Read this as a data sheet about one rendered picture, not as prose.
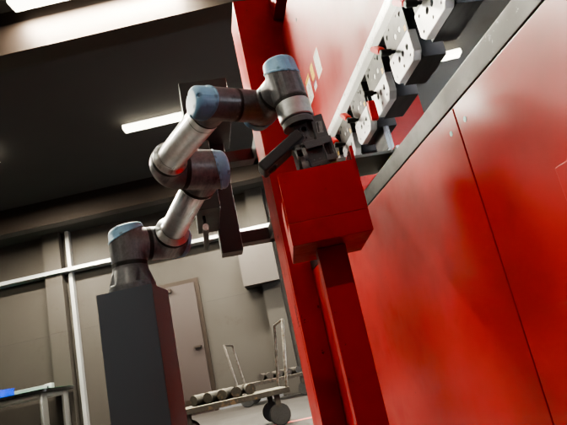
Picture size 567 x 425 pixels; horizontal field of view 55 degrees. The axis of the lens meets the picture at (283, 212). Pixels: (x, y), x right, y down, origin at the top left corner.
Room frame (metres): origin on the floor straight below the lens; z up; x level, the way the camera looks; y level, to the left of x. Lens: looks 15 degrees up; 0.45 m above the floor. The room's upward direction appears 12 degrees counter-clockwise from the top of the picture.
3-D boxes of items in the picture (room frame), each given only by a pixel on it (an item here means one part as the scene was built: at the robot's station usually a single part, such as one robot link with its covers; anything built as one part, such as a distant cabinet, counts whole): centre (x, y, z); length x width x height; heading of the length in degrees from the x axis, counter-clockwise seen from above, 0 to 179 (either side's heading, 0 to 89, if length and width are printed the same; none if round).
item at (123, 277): (1.77, 0.54, 0.82); 0.15 x 0.15 x 0.10
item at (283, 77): (1.09, -0.06, 1.03); 0.09 x 0.08 x 0.11; 33
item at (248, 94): (1.16, 0.01, 1.03); 0.11 x 0.11 x 0.08; 33
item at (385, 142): (1.66, -0.36, 1.05); 0.10 x 0.02 x 0.10; 10
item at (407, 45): (1.29, -0.43, 1.18); 0.15 x 0.09 x 0.17; 10
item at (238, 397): (4.86, 0.74, 0.42); 1.04 x 0.61 x 0.84; 99
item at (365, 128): (1.69, -0.36, 1.18); 0.15 x 0.09 x 0.17; 10
